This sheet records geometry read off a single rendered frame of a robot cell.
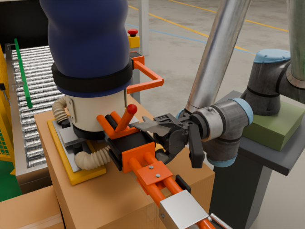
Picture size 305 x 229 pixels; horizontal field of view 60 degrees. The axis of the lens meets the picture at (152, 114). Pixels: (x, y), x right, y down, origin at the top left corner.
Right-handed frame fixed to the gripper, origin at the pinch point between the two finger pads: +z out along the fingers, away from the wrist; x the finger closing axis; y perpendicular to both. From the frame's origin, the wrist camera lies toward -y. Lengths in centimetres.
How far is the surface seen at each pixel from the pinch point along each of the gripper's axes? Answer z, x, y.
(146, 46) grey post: -181, -93, 336
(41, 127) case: 16.8, -13.4, 44.5
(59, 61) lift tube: 9.5, 17.2, 22.6
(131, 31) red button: -54, -4, 116
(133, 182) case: -0.7, -13.3, 4.2
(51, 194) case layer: 20, -53, 51
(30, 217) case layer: 30, -53, 43
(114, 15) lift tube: -3.9, 27.9, 17.3
